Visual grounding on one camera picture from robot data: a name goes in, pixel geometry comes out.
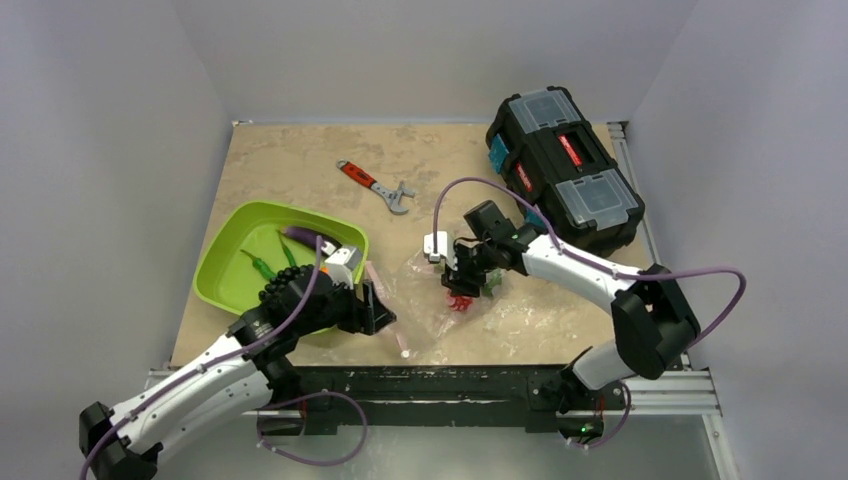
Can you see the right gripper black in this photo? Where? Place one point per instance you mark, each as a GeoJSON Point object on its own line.
{"type": "Point", "coordinates": [463, 266]}

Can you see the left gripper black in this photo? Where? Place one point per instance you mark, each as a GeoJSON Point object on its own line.
{"type": "Point", "coordinates": [365, 317]}

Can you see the red fake fruit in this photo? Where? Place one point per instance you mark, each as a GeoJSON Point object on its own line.
{"type": "Point", "coordinates": [459, 303]}

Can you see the clear zip top bag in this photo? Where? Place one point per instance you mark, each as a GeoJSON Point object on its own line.
{"type": "Point", "coordinates": [415, 294]}

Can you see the green fake chili pepper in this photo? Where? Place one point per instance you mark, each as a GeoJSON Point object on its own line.
{"type": "Point", "coordinates": [289, 256]}

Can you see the purple fake eggplant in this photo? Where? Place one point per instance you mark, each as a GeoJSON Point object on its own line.
{"type": "Point", "coordinates": [311, 238]}

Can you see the dark fake grape bunch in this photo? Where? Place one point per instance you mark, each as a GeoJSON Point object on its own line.
{"type": "Point", "coordinates": [286, 288]}

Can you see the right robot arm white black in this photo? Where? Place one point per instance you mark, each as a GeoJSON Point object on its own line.
{"type": "Point", "coordinates": [652, 320]}

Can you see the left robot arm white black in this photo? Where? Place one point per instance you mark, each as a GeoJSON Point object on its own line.
{"type": "Point", "coordinates": [243, 369]}

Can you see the green plastic tray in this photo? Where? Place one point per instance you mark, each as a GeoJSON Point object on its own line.
{"type": "Point", "coordinates": [225, 279]}

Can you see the black plastic toolbox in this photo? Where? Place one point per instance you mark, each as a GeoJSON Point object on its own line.
{"type": "Point", "coordinates": [548, 153]}

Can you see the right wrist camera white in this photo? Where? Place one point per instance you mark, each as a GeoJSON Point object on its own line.
{"type": "Point", "coordinates": [438, 248]}

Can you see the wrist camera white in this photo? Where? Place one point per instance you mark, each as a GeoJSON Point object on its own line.
{"type": "Point", "coordinates": [438, 248]}
{"type": "Point", "coordinates": [342, 264]}

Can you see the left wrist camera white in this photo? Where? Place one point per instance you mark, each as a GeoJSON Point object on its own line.
{"type": "Point", "coordinates": [342, 264]}

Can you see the black mounting base rail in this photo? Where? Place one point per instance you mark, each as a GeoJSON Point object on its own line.
{"type": "Point", "coordinates": [536, 398]}

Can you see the red handled adjustable wrench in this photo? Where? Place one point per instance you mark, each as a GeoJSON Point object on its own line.
{"type": "Point", "coordinates": [392, 197]}

